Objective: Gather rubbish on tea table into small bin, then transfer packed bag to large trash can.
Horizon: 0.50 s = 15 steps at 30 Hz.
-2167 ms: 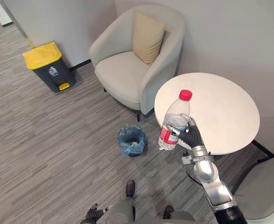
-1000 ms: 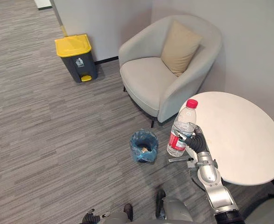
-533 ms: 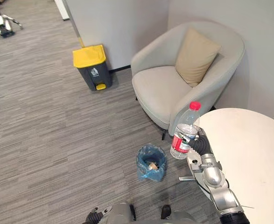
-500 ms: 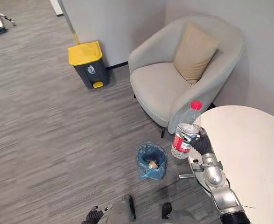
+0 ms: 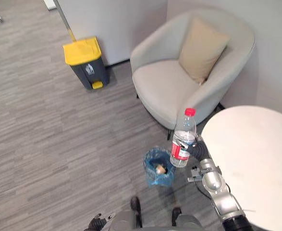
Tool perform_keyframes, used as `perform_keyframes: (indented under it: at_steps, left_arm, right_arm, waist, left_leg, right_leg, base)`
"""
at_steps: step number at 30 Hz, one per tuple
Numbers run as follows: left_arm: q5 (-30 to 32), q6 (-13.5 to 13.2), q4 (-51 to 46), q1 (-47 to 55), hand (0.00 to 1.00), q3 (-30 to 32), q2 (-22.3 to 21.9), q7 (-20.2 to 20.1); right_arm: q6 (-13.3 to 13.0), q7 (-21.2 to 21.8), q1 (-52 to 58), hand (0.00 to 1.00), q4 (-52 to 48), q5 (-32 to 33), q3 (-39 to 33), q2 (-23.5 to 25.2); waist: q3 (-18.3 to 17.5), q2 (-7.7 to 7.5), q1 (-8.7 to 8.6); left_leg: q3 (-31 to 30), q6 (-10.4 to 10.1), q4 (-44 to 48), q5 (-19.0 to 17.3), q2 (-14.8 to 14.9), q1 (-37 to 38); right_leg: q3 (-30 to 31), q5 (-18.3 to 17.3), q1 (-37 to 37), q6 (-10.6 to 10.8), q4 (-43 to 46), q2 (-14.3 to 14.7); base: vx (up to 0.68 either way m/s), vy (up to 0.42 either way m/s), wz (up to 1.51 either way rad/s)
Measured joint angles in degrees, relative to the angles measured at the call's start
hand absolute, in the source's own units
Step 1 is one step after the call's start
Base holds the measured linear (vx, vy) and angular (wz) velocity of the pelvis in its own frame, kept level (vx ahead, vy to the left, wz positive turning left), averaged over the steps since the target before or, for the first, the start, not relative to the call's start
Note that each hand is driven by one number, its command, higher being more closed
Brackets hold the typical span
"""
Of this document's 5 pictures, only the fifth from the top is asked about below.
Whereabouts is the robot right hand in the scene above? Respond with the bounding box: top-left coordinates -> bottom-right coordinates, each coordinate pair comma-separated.
173,138 -> 208,161

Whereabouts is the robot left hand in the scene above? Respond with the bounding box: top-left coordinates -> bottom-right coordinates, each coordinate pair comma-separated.
84,213 -> 114,231

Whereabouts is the clear bottle with red cap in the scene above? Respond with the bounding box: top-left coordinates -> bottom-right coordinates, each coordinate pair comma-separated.
170,107 -> 197,168

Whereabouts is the blue plastic bin bag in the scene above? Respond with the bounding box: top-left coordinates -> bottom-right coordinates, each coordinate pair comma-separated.
143,145 -> 176,188

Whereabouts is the crumpled rubbish piece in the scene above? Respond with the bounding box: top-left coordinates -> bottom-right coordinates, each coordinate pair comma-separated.
154,163 -> 168,174

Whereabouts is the grey trash can yellow lid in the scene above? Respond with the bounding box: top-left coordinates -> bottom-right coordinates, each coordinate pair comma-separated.
62,36 -> 109,91

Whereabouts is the robot left leg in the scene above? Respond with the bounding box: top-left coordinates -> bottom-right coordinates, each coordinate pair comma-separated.
109,196 -> 143,231

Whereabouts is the robot leg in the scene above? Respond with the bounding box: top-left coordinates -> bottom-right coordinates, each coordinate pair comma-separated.
171,206 -> 205,231
109,196 -> 143,231

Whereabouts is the light grey armchair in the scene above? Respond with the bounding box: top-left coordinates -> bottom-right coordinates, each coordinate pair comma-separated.
130,6 -> 256,141

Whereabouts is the robot right leg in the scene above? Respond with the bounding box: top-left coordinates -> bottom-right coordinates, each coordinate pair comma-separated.
171,206 -> 205,231

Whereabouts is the beige cushion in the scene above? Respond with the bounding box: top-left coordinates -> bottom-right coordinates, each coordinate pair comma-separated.
178,18 -> 231,85

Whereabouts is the white door panel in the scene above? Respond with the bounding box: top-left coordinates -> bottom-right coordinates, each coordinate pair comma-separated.
44,0 -> 58,12

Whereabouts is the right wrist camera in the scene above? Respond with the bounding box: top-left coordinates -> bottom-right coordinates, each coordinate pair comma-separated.
187,166 -> 204,183

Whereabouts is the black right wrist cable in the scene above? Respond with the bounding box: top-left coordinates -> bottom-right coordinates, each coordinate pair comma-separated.
195,180 -> 214,201

